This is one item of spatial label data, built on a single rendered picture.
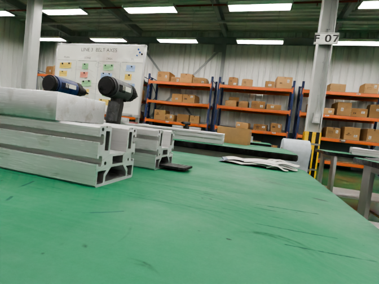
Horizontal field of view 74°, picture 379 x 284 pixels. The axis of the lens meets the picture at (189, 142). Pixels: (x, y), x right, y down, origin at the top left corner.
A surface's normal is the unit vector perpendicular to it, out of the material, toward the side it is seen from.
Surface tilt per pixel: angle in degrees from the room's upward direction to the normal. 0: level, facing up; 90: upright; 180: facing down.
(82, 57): 90
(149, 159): 90
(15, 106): 90
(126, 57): 90
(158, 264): 0
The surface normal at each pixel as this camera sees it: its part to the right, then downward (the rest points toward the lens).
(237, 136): -0.34, -0.01
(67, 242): 0.11, -0.99
